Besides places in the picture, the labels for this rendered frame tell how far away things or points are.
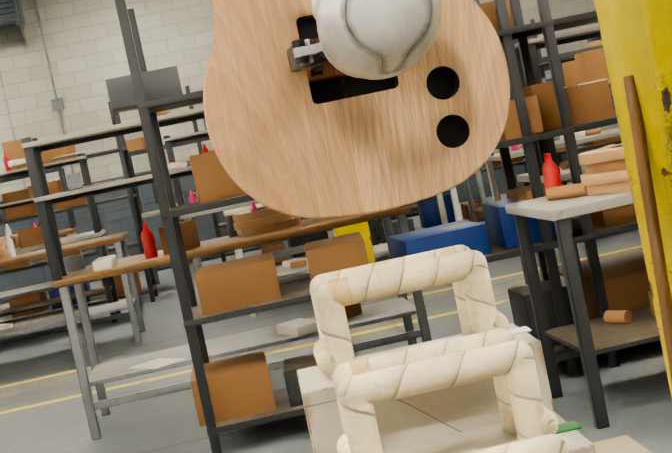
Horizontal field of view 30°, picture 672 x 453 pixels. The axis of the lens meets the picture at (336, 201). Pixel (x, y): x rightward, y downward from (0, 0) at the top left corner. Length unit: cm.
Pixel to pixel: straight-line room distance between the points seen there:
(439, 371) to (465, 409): 16
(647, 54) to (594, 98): 392
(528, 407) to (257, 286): 476
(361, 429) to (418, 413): 16
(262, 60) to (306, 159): 12
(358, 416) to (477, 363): 13
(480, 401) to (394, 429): 10
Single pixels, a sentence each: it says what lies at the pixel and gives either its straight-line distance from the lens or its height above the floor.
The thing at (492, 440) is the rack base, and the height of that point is 102.
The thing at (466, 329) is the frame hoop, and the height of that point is 111.
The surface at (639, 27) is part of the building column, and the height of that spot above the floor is 145.
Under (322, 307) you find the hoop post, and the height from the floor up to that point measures 119.
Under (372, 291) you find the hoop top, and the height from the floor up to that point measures 119.
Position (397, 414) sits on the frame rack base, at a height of 106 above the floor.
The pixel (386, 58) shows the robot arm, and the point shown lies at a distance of 103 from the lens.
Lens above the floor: 137
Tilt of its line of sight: 3 degrees down
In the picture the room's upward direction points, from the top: 12 degrees counter-clockwise
